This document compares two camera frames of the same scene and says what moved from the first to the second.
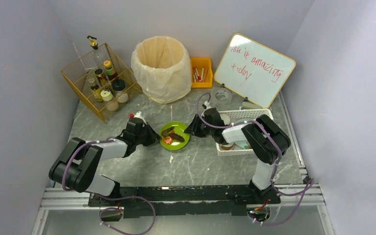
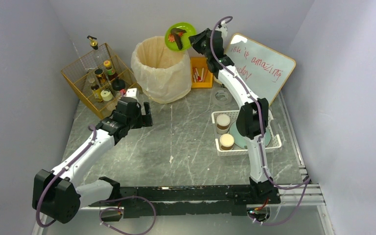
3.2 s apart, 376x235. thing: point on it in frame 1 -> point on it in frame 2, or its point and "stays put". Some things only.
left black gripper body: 147,135 -> 139,114
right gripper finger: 194,128 -> 200,41
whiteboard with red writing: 256,72 stays put
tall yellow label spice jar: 99,74 stays put
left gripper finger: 152,136 -> 147,119
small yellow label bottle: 97,93 stays put
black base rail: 158,201 stays put
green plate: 179,129 -> 186,42
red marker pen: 199,79 stays put
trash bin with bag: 162,66 stays put
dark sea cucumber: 176,137 -> 175,31
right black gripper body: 199,126 -> 199,41
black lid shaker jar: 119,85 stays put
